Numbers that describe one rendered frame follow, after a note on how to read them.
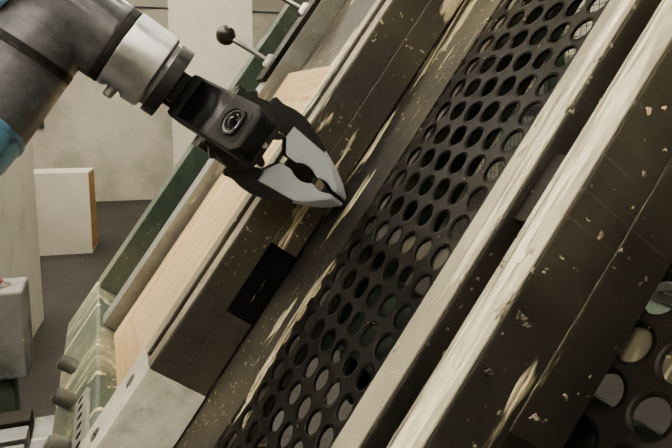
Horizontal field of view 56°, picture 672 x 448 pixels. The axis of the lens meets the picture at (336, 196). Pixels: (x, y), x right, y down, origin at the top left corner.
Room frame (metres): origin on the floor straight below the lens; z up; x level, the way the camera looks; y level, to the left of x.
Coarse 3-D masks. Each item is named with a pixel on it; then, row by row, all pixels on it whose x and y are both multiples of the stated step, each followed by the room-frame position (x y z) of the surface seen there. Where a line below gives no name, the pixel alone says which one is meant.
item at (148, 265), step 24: (336, 0) 1.23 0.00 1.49; (312, 24) 1.21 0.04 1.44; (312, 48) 1.21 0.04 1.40; (288, 72) 1.20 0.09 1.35; (264, 96) 1.18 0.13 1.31; (216, 168) 1.15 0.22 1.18; (192, 192) 1.13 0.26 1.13; (192, 216) 1.13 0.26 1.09; (168, 240) 1.12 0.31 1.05; (144, 264) 1.10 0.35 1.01; (144, 288) 1.10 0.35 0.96; (120, 312) 1.09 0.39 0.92
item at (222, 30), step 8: (216, 32) 1.23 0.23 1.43; (224, 32) 1.22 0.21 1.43; (232, 32) 1.22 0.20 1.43; (224, 40) 1.22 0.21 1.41; (232, 40) 1.23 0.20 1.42; (248, 48) 1.22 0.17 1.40; (256, 56) 1.22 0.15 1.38; (264, 56) 1.21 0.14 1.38; (272, 56) 1.20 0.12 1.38; (264, 64) 1.20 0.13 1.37
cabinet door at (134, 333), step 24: (312, 72) 1.03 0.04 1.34; (288, 96) 1.06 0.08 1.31; (216, 192) 1.07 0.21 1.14; (240, 192) 0.96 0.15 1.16; (216, 216) 0.99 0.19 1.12; (192, 240) 1.02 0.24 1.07; (168, 264) 1.04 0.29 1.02; (192, 264) 0.93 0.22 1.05; (168, 288) 0.96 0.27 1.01; (144, 312) 0.99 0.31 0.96; (120, 336) 1.01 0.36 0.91; (144, 336) 0.90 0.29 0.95; (120, 360) 0.92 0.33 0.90
